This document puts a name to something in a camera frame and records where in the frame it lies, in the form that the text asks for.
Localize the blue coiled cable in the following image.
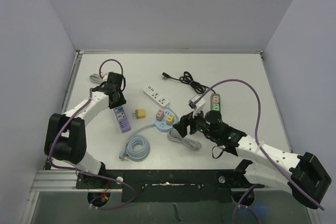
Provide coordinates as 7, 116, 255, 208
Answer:
119, 123, 155, 162

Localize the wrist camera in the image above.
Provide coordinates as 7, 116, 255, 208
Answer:
188, 95, 206, 118
98, 72, 109, 83

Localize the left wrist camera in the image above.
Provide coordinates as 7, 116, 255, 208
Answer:
98, 72, 109, 83

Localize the round blue power strip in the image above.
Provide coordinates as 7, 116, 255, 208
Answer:
154, 108, 179, 132

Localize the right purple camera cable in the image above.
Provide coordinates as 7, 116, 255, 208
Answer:
194, 79, 326, 211

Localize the grey cable of white strip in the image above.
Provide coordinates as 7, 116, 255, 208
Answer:
166, 105, 202, 153

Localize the yellow charger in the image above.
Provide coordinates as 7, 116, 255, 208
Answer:
133, 109, 146, 119
166, 113, 175, 125

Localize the pink charger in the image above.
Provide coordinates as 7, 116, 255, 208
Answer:
155, 109, 164, 121
212, 95, 220, 103

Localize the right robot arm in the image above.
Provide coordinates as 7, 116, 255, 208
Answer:
173, 110, 332, 209

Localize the green charger bottom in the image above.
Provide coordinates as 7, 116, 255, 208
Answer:
212, 103, 220, 112

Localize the black power cable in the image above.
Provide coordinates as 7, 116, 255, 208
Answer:
162, 71, 217, 95

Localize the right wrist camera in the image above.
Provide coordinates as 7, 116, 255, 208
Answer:
188, 95, 206, 118

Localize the white power strip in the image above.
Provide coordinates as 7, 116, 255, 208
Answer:
143, 86, 170, 109

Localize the green power strip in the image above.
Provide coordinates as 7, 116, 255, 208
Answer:
211, 93, 221, 112

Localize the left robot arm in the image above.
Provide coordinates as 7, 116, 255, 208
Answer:
44, 72, 126, 188

